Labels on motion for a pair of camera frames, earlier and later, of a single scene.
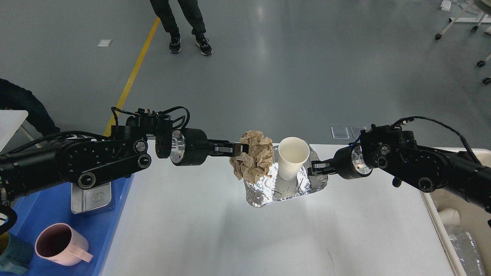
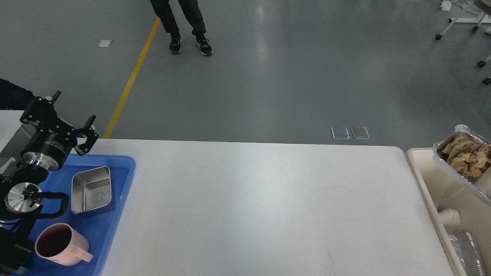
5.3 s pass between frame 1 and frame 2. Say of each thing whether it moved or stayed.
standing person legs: stayed
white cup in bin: stayed
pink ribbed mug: stayed
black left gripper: moved
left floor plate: stayed
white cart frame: stayed
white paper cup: moved
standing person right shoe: stayed
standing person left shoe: stayed
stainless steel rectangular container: stayed
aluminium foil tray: moved
